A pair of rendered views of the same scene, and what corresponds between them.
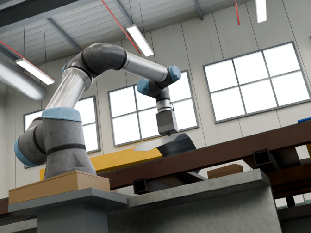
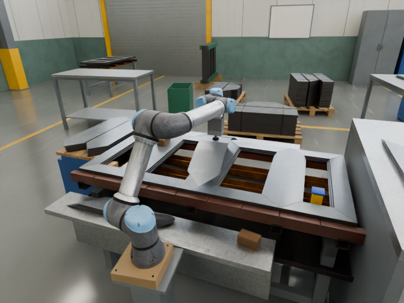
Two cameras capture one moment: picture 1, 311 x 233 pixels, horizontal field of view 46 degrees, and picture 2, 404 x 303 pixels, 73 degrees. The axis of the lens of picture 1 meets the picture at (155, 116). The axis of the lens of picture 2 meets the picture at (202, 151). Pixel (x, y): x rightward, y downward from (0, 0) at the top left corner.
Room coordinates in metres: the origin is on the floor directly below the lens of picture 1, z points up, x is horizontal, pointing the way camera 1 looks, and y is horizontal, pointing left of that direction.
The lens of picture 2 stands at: (0.14, 0.02, 1.64)
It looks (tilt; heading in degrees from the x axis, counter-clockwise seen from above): 25 degrees down; 0
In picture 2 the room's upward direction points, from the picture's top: 1 degrees counter-clockwise
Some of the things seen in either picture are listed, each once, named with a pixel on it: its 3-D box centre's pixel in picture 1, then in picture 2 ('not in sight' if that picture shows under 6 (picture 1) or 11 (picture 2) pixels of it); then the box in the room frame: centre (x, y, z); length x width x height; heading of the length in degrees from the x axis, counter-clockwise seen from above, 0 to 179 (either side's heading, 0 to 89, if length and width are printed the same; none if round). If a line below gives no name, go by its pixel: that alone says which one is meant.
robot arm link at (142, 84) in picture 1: (151, 86); (207, 102); (1.60, 0.00, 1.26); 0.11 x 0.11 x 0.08; 51
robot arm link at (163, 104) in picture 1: (164, 107); not in sight; (1.69, -0.05, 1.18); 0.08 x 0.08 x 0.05
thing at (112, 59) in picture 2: not in sight; (112, 74); (7.97, 2.56, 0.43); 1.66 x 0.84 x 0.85; 166
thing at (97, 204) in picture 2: (8, 225); (99, 204); (1.47, 0.64, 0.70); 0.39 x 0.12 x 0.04; 69
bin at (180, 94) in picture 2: not in sight; (180, 100); (5.60, 0.50, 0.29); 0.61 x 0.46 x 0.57; 176
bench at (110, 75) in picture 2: not in sight; (108, 100); (4.87, 1.68, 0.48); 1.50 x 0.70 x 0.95; 76
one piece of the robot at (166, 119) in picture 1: (168, 122); (216, 124); (1.70, -0.06, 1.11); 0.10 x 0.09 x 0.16; 162
